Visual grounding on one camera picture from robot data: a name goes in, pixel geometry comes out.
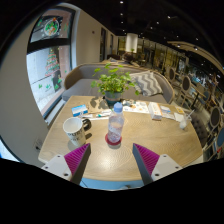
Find dark grey tufted chair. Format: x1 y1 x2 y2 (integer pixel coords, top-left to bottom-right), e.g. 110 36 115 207
189 111 210 149

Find window with festive decals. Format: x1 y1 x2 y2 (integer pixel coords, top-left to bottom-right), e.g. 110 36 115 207
25 8 76 118

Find small black object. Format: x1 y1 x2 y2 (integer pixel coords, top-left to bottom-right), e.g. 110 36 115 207
81 118 92 132

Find white round column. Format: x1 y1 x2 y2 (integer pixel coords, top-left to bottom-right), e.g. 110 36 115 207
125 32 139 54

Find clear blue-capped water bottle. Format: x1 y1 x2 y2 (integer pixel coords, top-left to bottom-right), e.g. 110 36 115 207
106 102 125 145

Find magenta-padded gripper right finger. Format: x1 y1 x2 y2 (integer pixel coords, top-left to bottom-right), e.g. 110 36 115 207
132 142 183 186

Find grey curved sofa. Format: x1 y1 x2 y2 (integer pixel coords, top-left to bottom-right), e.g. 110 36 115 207
61 62 176 105

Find illustrated paper sheet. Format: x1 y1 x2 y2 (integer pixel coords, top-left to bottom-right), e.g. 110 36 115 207
122 100 150 115

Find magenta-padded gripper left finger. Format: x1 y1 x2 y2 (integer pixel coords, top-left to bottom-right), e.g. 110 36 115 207
41 142 92 186

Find group of ceiling lights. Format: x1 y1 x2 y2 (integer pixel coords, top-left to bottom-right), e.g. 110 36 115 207
118 0 201 51

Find green potted plant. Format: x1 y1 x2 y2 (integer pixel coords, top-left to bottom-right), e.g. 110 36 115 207
90 63 141 104

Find long white box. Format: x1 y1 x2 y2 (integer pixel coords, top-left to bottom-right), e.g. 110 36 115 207
147 101 164 121

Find white and blue leaflets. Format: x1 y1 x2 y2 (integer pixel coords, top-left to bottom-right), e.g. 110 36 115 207
159 104 176 120

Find white green tube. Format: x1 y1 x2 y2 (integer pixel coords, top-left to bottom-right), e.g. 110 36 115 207
80 112 112 121

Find brown paper card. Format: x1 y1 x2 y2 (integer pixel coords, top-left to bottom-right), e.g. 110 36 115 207
87 98 105 114

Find flat blue box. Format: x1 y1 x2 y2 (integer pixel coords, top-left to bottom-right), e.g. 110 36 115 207
70 104 89 118

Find group of round-backed chairs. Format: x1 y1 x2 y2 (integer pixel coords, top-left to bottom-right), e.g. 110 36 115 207
165 66 224 158

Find grey white chevron pillow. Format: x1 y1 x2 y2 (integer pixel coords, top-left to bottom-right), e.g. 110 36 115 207
129 70 164 98

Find white mug with black lettering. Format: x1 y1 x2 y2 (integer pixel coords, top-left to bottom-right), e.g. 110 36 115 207
62 116 88 148

